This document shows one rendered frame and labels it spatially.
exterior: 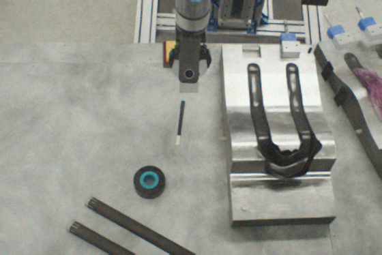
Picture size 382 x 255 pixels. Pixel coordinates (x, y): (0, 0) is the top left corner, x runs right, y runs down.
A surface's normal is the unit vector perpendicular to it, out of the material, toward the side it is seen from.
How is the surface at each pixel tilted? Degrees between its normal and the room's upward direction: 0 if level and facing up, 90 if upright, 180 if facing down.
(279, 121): 28
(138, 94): 0
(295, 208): 0
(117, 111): 0
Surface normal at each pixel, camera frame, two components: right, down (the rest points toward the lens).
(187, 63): 0.13, 0.06
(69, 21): 0.10, -0.45
